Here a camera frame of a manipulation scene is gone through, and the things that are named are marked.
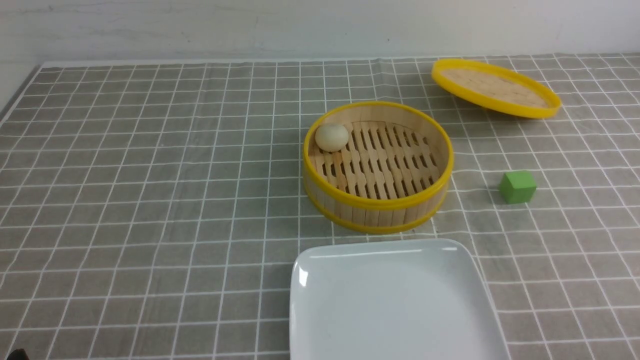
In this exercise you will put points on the white steamed bun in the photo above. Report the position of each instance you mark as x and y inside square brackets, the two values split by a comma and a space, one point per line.
[331, 137]

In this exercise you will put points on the white rectangular plate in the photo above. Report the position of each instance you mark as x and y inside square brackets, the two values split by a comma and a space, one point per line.
[417, 299]

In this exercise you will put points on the yellow rimmed bamboo steamer basket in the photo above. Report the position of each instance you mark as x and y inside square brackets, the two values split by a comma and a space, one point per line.
[392, 176]

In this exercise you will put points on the grey checked tablecloth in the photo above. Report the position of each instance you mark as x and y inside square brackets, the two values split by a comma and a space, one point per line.
[154, 211]

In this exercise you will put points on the green cube block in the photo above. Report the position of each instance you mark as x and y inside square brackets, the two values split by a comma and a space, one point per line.
[517, 187]

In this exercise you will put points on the yellow rimmed bamboo steamer lid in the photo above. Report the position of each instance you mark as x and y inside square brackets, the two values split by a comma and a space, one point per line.
[496, 88]

